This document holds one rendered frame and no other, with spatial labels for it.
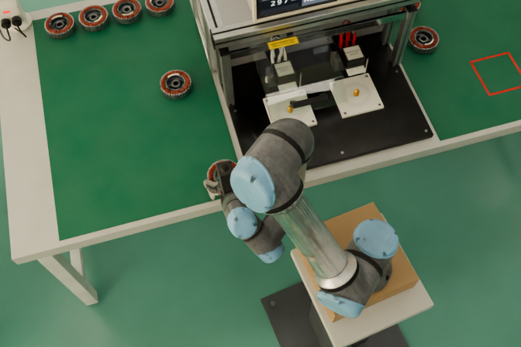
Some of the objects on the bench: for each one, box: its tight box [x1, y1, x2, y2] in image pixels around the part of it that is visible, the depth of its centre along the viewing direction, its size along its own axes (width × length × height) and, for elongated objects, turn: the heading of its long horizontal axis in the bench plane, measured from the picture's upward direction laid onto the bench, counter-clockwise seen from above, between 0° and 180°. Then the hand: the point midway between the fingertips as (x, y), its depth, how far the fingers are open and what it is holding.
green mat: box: [391, 0, 521, 141], centre depth 224 cm, size 94×61×1 cm, turn 16°
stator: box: [407, 26, 440, 54], centre depth 217 cm, size 11×11×4 cm
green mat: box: [33, 0, 238, 241], centre depth 209 cm, size 94×61×1 cm, turn 16°
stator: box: [160, 70, 192, 100], centre depth 209 cm, size 11×11×4 cm
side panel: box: [185, 0, 217, 72], centre depth 207 cm, size 28×3×32 cm, turn 16°
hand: (224, 174), depth 186 cm, fingers closed on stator, 13 cm apart
